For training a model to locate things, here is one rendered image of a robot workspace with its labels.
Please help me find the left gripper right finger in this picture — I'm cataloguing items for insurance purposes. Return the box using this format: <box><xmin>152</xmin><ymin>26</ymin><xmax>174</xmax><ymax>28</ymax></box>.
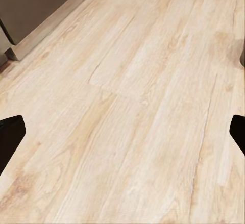
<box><xmin>229</xmin><ymin>114</ymin><xmax>245</xmax><ymax>155</ymax></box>

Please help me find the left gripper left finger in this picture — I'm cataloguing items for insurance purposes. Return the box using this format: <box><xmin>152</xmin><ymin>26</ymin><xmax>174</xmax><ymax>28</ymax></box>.
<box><xmin>0</xmin><ymin>115</ymin><xmax>26</xmax><ymax>175</ymax></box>

